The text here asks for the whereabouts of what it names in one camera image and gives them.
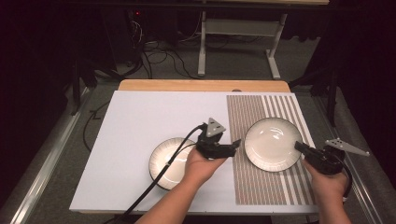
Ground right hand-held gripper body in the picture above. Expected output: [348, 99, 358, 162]
[304, 138, 371, 175]

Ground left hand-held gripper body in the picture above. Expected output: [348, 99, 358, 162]
[195, 117, 237, 161]

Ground white plate with dark rim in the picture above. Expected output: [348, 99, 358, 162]
[244, 117, 304, 173]
[148, 136, 200, 191]

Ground person's left hand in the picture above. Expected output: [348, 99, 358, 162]
[181, 148, 228, 186]

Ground person's right hand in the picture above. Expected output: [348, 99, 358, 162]
[303, 160, 349, 202]

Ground striped woven placemat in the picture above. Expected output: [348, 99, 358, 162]
[226, 94, 316, 206]

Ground black stand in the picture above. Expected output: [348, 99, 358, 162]
[70, 59, 98, 117]
[288, 66, 341, 128]

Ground wooden table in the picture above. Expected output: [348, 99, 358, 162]
[118, 78, 291, 93]

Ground white table board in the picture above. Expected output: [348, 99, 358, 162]
[68, 91, 321, 216]

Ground dark computer tower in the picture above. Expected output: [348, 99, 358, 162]
[102, 7, 145, 67]

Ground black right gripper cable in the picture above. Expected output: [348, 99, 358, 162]
[340, 160, 354, 202]

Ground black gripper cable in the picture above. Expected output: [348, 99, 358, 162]
[340, 160, 354, 202]
[104, 123, 208, 224]

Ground metal floor rail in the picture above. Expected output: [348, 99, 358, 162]
[313, 96, 385, 224]
[8, 88, 92, 224]

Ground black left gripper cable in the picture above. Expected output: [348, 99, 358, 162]
[104, 123, 208, 224]

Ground tangle of floor cables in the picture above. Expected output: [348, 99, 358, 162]
[129, 18, 200, 80]

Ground white metal desk frame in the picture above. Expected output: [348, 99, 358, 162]
[197, 10, 289, 80]

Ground black floor cable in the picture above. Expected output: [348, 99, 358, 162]
[82, 101, 110, 153]

